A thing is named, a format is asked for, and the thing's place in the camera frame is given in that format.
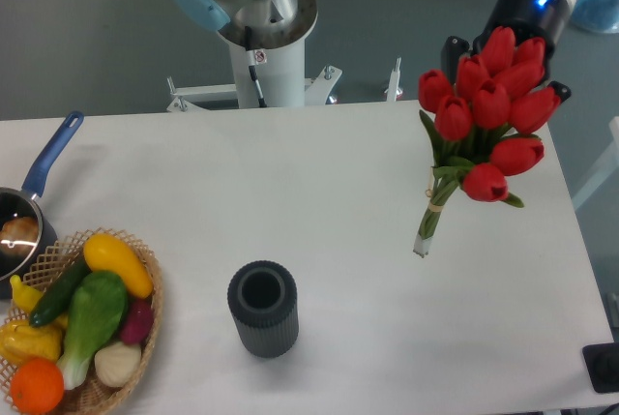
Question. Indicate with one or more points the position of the brown bread roll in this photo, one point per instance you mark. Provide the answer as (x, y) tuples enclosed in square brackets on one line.
[(19, 236)]

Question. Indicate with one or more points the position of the blue handled saucepan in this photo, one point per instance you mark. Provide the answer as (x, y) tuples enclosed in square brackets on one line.
[(24, 202)]

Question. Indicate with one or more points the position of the white garlic bulb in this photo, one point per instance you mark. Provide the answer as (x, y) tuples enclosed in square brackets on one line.
[(116, 363)]

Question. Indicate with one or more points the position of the orange fruit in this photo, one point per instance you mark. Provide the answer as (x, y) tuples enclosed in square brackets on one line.
[(37, 387)]

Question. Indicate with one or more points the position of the purple red radish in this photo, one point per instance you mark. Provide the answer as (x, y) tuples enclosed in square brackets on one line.
[(138, 323)]

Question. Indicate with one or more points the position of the black device at edge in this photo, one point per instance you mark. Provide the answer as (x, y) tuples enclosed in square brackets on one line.
[(601, 362)]

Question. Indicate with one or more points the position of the woven wicker basket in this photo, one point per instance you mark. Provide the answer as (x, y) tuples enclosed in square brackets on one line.
[(92, 397)]

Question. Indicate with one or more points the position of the yellow bell pepper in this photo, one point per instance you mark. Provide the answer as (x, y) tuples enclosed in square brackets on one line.
[(20, 342)]

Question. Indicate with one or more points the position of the yellow squash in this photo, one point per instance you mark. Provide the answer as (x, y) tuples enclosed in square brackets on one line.
[(104, 252)]

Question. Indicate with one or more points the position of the dark grey ribbed vase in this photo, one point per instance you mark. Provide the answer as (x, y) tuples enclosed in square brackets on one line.
[(262, 298)]

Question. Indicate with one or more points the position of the yellow banana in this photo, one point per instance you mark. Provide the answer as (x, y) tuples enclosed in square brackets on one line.
[(24, 298)]

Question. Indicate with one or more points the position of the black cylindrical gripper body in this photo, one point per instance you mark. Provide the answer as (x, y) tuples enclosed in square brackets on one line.
[(528, 19)]

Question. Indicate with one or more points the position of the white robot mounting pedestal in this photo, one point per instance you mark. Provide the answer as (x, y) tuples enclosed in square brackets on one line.
[(263, 78)]

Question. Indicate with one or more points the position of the green bok choy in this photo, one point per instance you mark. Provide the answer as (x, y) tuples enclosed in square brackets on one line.
[(96, 310)]

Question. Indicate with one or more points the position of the red tulip bouquet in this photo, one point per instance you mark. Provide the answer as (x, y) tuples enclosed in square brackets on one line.
[(483, 130)]

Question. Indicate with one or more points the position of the dark green cucumber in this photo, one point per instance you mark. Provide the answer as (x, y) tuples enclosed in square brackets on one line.
[(57, 298)]

